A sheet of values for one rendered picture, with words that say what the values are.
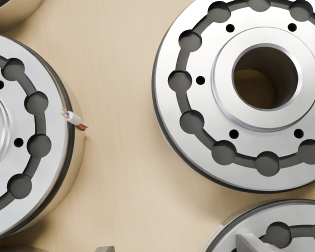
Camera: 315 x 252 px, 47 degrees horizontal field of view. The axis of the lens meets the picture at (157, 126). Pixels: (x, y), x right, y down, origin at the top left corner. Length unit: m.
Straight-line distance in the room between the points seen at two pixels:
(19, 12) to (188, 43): 0.10
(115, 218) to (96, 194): 0.02
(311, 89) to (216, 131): 0.05
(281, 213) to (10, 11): 0.17
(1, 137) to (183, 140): 0.08
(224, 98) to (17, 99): 0.10
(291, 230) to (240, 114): 0.06
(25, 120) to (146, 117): 0.06
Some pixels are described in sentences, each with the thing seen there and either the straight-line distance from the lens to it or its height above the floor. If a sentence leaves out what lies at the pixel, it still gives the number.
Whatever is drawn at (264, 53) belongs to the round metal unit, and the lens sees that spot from 0.18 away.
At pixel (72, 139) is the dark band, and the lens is 0.17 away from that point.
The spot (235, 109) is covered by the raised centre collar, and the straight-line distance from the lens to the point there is 0.16.
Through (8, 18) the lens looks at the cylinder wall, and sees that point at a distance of 0.22.
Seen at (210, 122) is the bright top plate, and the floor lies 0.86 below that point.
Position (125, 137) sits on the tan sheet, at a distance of 0.20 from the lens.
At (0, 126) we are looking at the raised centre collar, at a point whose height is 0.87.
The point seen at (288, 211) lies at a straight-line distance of 0.17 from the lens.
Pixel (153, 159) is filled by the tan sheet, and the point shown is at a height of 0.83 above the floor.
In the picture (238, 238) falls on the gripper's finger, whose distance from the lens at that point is 0.16.
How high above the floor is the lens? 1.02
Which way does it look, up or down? 82 degrees down
